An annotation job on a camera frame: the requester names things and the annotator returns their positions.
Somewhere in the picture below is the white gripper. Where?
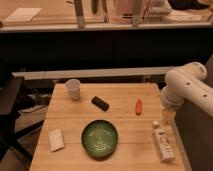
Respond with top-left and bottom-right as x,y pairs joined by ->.
160,87 -> 183,125

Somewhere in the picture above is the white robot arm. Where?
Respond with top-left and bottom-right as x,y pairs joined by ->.
160,62 -> 213,125

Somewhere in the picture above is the white ceramic cup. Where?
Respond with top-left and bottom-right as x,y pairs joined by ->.
65,79 -> 80,100

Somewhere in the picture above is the white plastic bottle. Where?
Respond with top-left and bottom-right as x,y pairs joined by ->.
152,120 -> 175,163

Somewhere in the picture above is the green bowl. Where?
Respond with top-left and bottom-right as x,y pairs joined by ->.
81,120 -> 118,159

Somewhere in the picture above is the black rectangular block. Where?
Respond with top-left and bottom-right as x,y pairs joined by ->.
91,96 -> 109,111

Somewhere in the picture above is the black chair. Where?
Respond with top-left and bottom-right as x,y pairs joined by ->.
0,76 -> 44,161

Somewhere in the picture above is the white paper sheet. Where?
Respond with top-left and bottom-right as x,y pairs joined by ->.
5,8 -> 41,22

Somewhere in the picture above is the metal post right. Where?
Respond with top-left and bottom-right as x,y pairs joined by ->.
132,0 -> 142,27

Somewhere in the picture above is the metal post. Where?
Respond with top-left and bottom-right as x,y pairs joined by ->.
74,0 -> 85,28
132,0 -> 142,27

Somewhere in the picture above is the metal post left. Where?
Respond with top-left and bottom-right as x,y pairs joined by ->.
74,0 -> 85,28

